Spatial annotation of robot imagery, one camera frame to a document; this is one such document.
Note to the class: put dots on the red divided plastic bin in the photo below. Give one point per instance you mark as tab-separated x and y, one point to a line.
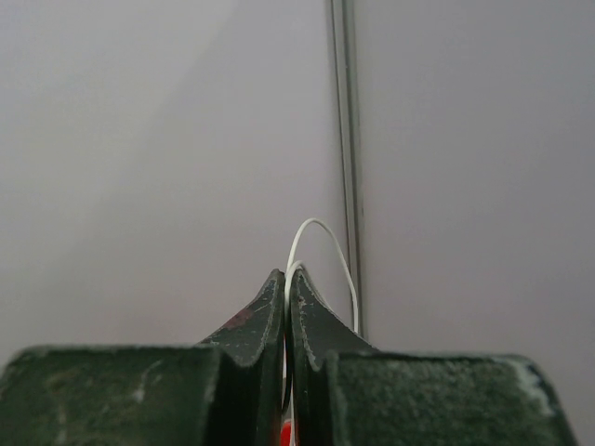
286	434

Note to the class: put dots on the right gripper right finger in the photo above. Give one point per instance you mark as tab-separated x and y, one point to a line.
347	392

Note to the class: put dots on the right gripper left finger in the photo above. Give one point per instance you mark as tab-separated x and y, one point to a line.
224	390

